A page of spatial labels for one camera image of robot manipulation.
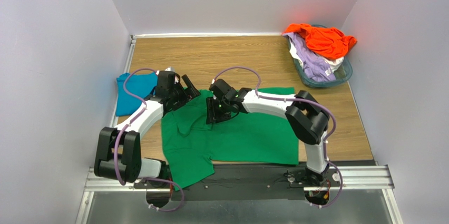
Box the green t-shirt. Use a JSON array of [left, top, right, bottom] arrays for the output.
[[161, 90, 299, 188]]

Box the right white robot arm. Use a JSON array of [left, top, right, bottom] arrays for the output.
[[206, 79, 330, 186]]

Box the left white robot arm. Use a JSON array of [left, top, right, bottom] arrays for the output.
[[94, 70, 200, 185]]

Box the folded blue t-shirt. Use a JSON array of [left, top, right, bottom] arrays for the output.
[[115, 72, 159, 117]]

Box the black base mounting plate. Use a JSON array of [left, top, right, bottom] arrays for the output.
[[133, 163, 342, 205]]

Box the lavender t-shirt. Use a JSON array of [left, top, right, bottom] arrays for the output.
[[284, 32, 336, 82]]

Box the orange t-shirt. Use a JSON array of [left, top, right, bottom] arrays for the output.
[[282, 23, 358, 60]]

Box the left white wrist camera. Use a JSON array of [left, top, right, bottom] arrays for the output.
[[165, 66, 175, 72]]

